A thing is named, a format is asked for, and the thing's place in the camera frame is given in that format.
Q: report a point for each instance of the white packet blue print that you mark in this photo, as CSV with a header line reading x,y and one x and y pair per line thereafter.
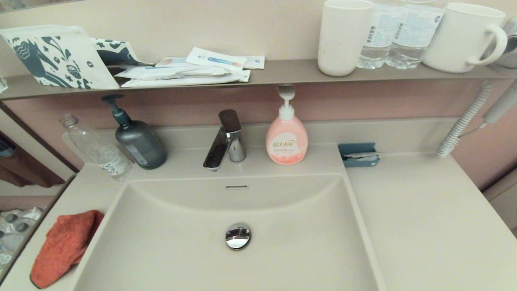
x,y
169,72

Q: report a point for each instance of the pink soap pump bottle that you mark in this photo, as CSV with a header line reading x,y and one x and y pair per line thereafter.
x,y
286,141

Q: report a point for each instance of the white plastic tumbler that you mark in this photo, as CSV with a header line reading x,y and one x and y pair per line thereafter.
x,y
343,40

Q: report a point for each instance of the beige cabinet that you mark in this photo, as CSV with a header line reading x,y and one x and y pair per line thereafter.
x,y
505,198

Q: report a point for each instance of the white ribbed mug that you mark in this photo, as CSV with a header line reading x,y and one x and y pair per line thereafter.
x,y
456,40

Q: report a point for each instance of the clear drinking glass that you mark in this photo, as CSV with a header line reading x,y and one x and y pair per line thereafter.
x,y
2,84

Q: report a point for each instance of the white toothbrush packet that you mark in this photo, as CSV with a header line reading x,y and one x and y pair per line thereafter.
x,y
218,60

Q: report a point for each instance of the chrome sink faucet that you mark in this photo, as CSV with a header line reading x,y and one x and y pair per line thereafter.
x,y
218,151

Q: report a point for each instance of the small white sachet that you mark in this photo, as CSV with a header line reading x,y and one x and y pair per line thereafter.
x,y
254,62

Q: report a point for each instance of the clear empty plastic bottle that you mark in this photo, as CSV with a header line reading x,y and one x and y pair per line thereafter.
x,y
97,149

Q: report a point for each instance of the grey wall shelf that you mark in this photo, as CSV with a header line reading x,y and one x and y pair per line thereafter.
x,y
282,72

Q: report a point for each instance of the large patterned toiletry pouch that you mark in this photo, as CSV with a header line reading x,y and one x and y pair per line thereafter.
x,y
52,56

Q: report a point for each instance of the wall mirror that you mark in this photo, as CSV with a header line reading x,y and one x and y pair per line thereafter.
x,y
16,3

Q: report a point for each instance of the dark grey pump bottle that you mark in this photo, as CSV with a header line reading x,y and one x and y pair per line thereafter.
x,y
141,145

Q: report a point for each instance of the orange cleaning cloth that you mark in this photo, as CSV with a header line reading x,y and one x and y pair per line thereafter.
x,y
64,246

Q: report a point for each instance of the pinkish small packet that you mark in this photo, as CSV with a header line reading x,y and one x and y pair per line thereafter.
x,y
171,62

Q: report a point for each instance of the brown fabric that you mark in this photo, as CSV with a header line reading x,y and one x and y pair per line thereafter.
x,y
28,169

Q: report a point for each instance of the beige wash basin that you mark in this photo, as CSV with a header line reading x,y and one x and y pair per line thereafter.
x,y
161,242

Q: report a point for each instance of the chrome dryer holder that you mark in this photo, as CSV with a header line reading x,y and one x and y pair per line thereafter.
x,y
512,56

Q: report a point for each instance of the chrome drain stopper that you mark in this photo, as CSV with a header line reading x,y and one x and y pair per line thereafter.
x,y
238,236

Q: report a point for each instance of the blue soap dish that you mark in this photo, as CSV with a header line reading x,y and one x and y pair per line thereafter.
x,y
357,147

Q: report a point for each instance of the clear water bottle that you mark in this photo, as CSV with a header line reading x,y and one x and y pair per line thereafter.
x,y
416,36
377,36

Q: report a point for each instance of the small patterned toiletry pouch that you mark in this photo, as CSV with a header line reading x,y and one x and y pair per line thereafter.
x,y
117,50

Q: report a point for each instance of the grey hair dryer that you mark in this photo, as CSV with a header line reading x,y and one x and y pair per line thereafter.
x,y
501,107

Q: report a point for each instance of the large white flat packet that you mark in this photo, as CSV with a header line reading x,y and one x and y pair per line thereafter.
x,y
181,82

